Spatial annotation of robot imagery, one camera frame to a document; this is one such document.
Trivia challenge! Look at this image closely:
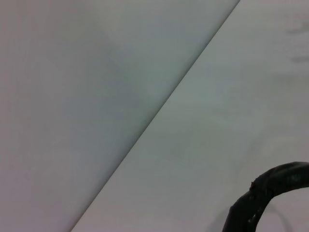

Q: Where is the black round teapot with handle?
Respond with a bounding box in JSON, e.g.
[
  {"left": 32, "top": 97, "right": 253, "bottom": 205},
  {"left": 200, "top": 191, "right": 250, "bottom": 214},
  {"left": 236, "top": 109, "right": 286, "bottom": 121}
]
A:
[{"left": 221, "top": 161, "right": 309, "bottom": 232}]

